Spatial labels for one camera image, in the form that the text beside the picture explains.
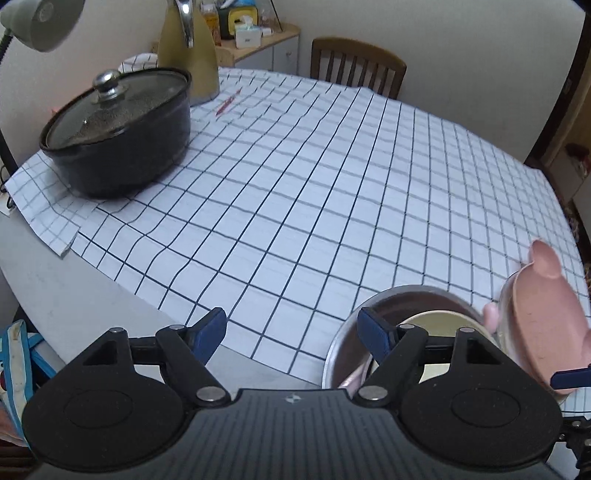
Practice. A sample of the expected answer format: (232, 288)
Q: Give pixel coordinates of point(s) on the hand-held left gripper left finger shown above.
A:
(210, 334)

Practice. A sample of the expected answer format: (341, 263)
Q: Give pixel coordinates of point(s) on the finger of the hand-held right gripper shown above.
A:
(579, 438)
(572, 378)

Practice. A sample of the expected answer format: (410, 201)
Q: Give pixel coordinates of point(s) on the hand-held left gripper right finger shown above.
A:
(375, 334)

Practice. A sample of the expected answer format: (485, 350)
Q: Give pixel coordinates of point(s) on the large steel bowl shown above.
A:
(406, 300)

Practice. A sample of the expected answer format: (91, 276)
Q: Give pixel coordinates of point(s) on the pink bear-shaped plate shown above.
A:
(545, 323)

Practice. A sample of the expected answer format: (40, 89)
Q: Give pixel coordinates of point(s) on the cream bowl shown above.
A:
(443, 323)

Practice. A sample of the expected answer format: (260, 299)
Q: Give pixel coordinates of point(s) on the oval white plate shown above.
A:
(504, 332)

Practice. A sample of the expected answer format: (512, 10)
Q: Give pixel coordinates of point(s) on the pink pot with steel insert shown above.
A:
(490, 317)

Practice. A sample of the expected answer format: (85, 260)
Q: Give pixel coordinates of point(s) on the white checkered tablecloth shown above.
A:
(323, 207)

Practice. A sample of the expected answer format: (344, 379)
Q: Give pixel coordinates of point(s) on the black cooking pot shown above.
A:
(124, 161)

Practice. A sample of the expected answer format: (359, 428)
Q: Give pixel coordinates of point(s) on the blue and white bag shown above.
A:
(18, 369)

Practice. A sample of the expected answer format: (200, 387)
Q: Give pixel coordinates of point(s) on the red pen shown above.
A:
(228, 102)

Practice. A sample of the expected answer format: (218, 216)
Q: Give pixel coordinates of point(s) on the glass pot lid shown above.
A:
(124, 108)

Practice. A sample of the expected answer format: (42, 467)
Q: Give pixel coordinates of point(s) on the gold thermos jug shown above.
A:
(184, 64)

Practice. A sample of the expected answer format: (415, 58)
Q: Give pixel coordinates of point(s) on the light wooden chair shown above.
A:
(226, 54)

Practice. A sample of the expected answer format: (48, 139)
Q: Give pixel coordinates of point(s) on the dark wooden chair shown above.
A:
(358, 50)

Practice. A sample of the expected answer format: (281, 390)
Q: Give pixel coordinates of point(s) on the white wooden cabinet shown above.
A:
(277, 55)

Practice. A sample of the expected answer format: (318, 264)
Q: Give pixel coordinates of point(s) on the white tissue box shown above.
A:
(248, 37)

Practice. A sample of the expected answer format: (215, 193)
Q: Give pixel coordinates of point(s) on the orange juice bottle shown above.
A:
(211, 23)

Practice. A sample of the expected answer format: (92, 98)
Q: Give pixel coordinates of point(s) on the glass jar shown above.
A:
(265, 17)

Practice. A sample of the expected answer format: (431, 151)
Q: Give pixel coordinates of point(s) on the yellow box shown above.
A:
(244, 14)

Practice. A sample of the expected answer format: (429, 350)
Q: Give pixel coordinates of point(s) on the thin metal rod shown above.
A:
(276, 16)

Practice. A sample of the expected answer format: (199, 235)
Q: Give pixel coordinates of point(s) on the grey desk lamp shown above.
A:
(41, 23)

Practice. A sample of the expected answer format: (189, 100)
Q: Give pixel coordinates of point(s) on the dark wooden door frame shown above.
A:
(572, 115)

